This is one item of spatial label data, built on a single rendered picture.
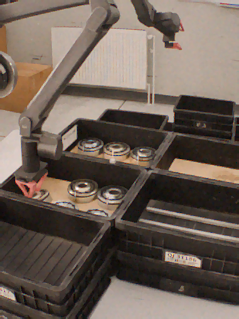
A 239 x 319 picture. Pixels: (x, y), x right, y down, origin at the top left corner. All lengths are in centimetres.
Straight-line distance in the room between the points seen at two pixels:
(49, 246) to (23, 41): 380
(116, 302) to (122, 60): 336
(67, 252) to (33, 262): 10
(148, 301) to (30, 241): 38
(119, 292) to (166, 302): 15
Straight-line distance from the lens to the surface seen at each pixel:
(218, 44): 428
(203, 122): 281
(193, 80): 441
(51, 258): 123
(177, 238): 115
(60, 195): 149
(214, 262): 119
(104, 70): 447
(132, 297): 129
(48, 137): 127
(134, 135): 172
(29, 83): 423
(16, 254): 126
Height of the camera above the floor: 163
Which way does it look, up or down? 28 degrees down
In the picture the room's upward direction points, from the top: straight up
